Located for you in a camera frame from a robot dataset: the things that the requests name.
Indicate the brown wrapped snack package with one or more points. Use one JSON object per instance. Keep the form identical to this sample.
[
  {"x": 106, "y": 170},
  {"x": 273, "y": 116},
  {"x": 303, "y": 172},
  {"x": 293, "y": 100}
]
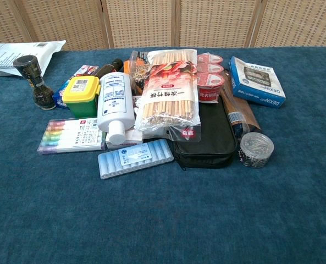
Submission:
[{"x": 235, "y": 110}]

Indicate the green bin with yellow lid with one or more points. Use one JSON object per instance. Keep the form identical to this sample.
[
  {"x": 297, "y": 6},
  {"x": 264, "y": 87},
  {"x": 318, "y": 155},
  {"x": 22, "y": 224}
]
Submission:
[{"x": 81, "y": 94}]

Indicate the white plastic bottle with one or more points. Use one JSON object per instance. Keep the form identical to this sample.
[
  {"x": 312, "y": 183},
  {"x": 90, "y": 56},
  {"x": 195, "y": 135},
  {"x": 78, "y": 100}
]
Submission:
[{"x": 115, "y": 101}]

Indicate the small white red box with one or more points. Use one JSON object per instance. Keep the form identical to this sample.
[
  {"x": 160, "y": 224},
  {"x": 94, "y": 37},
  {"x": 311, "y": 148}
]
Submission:
[{"x": 129, "y": 138}]

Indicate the blue tablecloth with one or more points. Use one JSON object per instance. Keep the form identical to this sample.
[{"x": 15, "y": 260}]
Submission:
[{"x": 162, "y": 206}]

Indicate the light blue battery pack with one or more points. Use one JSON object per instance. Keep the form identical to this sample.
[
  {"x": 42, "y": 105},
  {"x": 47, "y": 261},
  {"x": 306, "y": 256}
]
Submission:
[{"x": 135, "y": 160}]

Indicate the black zipper pouch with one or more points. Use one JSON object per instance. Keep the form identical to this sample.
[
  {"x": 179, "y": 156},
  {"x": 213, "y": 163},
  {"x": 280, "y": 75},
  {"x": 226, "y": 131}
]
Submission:
[{"x": 212, "y": 137}]

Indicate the pastel highlighter pen pack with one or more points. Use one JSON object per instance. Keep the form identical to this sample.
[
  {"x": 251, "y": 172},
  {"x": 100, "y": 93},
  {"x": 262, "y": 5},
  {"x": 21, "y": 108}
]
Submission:
[{"x": 72, "y": 136}]

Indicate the white plastic mailer bag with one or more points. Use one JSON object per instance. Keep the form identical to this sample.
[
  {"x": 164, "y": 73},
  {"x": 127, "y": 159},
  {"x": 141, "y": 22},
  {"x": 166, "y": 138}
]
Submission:
[{"x": 13, "y": 55}]

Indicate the disposable bamboo chopsticks pack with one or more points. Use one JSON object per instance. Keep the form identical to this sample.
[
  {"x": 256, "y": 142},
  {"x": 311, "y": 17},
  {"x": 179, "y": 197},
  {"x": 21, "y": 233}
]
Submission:
[{"x": 168, "y": 90}]

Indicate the orange black snack package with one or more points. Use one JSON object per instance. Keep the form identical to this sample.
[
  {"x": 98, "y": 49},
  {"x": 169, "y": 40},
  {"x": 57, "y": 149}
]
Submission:
[{"x": 138, "y": 68}]

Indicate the woven folding screen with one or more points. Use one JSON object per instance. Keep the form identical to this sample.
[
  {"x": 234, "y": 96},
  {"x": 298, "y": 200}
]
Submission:
[{"x": 162, "y": 23}]

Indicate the dark brown glass bottle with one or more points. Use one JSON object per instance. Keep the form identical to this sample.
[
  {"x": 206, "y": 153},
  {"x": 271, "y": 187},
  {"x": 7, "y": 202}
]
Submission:
[{"x": 110, "y": 66}]

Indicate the clear round jar of clips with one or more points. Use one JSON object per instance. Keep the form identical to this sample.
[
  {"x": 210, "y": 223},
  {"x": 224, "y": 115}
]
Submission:
[{"x": 255, "y": 149}]

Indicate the red white cup pack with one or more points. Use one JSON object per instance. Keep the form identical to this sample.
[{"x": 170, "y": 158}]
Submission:
[{"x": 210, "y": 77}]

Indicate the blue white Dexin box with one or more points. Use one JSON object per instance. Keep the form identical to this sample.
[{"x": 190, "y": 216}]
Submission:
[{"x": 257, "y": 82}]

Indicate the black pepper grinder bottle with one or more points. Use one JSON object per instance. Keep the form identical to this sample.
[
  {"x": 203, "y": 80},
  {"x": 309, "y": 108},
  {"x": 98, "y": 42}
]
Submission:
[{"x": 37, "y": 82}]

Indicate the blue cling wrap box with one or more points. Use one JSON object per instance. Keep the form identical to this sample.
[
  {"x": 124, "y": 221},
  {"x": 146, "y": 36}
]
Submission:
[{"x": 81, "y": 72}]

